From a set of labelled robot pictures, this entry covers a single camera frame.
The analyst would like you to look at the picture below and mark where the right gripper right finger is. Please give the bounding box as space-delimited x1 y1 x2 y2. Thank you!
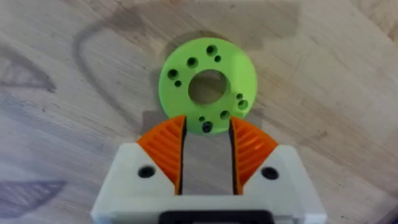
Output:
229 116 328 224

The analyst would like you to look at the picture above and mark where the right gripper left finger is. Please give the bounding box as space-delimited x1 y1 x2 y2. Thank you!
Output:
90 114 187 224

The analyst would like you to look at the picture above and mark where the green disc with holes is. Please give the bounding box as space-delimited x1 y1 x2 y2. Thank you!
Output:
158 37 258 136

